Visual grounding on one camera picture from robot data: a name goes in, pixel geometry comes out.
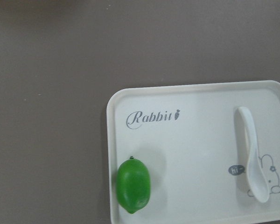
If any white ceramic soup spoon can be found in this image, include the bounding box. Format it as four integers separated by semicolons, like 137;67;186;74
237;106;270;203

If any green lime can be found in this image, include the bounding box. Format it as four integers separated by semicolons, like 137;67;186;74
116;156;151;214

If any beige rabbit serving tray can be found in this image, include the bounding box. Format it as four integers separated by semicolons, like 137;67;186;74
106;80;280;224

